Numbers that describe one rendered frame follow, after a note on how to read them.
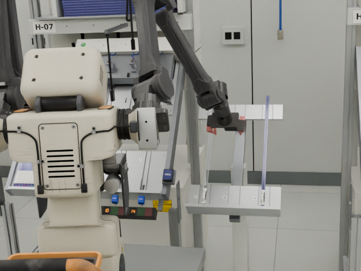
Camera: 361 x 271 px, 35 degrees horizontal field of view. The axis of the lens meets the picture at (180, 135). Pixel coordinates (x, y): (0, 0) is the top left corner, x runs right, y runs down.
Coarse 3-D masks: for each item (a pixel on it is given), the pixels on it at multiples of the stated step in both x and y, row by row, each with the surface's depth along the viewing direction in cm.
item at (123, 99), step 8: (176, 64) 258; (176, 72) 255; (176, 80) 253; (120, 88) 256; (128, 88) 255; (120, 96) 254; (128, 96) 253; (112, 104) 252; (120, 104) 252; (128, 104) 251; (168, 112) 245
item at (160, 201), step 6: (162, 204) 227; (102, 210) 227; (156, 210) 225; (120, 216) 225; (126, 216) 225; (132, 216) 224; (138, 216) 223; (144, 216) 223; (150, 216) 222; (156, 216) 225
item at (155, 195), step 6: (12, 192) 240; (18, 192) 239; (24, 192) 238; (30, 192) 238; (102, 192) 229; (120, 192) 227; (132, 192) 226; (138, 192) 225; (144, 192) 225; (150, 192) 224; (156, 192) 224; (108, 198) 234; (120, 198) 232; (132, 198) 231; (150, 198) 229; (156, 198) 228; (162, 198) 228
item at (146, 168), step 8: (120, 152) 239; (128, 152) 238; (136, 152) 237; (144, 152) 237; (152, 152) 236; (160, 152) 235; (128, 160) 236; (136, 160) 235; (144, 160) 235; (152, 160) 234; (160, 160) 233; (16, 168) 244; (128, 168) 234; (136, 168) 233; (144, 168) 233; (152, 168) 232; (160, 168) 231; (104, 176) 234; (120, 176) 233; (128, 176) 232; (136, 176) 231; (144, 176) 231; (152, 176) 230; (160, 176) 230; (120, 184) 230; (128, 184) 230; (136, 184) 229; (152, 184) 228; (160, 184) 228
